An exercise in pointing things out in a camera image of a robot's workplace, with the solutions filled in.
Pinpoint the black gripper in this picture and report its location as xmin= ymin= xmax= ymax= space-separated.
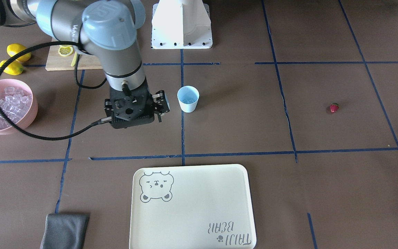
xmin=104 ymin=81 xmax=170 ymax=129

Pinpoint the clear ice cube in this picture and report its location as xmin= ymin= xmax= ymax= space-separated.
xmin=180 ymin=98 xmax=198 ymax=105

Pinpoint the red strawberry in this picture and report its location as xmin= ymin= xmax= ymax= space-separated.
xmin=329 ymin=103 xmax=340 ymax=113

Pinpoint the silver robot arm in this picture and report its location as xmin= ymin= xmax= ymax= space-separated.
xmin=0 ymin=0 xmax=170 ymax=129

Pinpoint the light blue cup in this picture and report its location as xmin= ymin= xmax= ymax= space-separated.
xmin=177 ymin=86 xmax=200 ymax=113

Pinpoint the clear ice cubes pile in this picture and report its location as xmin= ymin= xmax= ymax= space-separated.
xmin=0 ymin=86 xmax=33 ymax=130

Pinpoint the yellow plastic knife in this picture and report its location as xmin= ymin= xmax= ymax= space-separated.
xmin=70 ymin=52 xmax=78 ymax=67

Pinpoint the cream bear tray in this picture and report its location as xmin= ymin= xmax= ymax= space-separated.
xmin=129 ymin=164 xmax=256 ymax=249

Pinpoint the wooden cutting board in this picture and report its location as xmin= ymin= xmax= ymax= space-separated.
xmin=45 ymin=45 xmax=102 ymax=71

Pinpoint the pink bowl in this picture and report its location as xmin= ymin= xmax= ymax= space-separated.
xmin=0 ymin=79 xmax=38 ymax=135

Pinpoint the grey folded cloth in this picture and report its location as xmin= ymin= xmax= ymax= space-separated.
xmin=40 ymin=213 xmax=89 ymax=249

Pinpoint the lemon nearer bowl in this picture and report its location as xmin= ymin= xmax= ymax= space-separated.
xmin=3 ymin=60 xmax=24 ymax=75

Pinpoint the lemon farther from bowl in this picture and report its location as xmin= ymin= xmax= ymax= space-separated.
xmin=6 ymin=44 xmax=32 ymax=63

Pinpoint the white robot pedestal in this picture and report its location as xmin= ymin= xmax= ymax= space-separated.
xmin=151 ymin=0 xmax=213 ymax=49

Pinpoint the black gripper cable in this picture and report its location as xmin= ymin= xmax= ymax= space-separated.
xmin=0 ymin=41 xmax=113 ymax=141

